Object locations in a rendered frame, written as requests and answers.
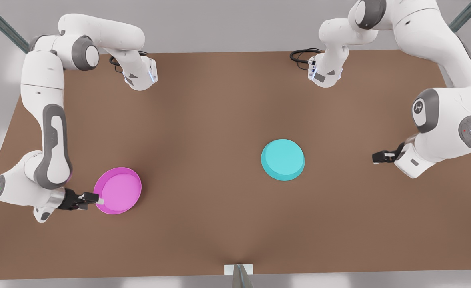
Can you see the pink plate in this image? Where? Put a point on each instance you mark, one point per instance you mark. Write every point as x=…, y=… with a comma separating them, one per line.
x=118, y=190

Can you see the blue plate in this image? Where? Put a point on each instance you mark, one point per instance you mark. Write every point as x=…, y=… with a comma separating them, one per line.
x=282, y=159

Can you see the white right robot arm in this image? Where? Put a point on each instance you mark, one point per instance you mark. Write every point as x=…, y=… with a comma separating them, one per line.
x=53, y=132

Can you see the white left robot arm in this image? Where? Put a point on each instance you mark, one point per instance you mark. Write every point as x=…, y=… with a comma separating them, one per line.
x=439, y=48

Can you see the silver frame post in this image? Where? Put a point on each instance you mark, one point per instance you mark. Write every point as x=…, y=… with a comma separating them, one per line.
x=4, y=26
x=241, y=276
x=466, y=14

